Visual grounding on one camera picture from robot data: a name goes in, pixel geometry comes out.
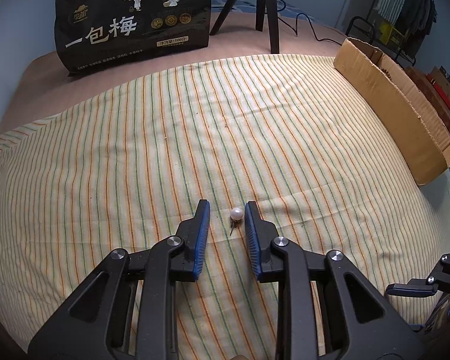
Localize white pearl earring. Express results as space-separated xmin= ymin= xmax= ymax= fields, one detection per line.
xmin=229 ymin=206 xmax=245 ymax=236

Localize yellow striped cloth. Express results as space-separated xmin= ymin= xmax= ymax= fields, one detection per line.
xmin=0 ymin=55 xmax=450 ymax=359

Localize cardboard box tray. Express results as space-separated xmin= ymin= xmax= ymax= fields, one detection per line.
xmin=334 ymin=37 xmax=450 ymax=186

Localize wooden red box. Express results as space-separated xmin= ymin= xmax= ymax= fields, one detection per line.
xmin=405 ymin=66 xmax=450 ymax=132

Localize black snack bag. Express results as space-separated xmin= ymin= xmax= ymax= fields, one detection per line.
xmin=54 ymin=0 xmax=211 ymax=75

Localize yellow crate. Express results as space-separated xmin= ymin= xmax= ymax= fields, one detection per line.
xmin=379 ymin=20 xmax=405 ymax=48

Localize black clothes rack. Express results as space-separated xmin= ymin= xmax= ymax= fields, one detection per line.
xmin=345 ymin=0 xmax=437 ymax=65

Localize dark hanging clothes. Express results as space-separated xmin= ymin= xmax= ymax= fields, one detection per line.
xmin=404 ymin=0 xmax=433 ymax=39

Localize black power cable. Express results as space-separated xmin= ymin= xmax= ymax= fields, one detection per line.
xmin=275 ymin=0 xmax=348 ymax=46

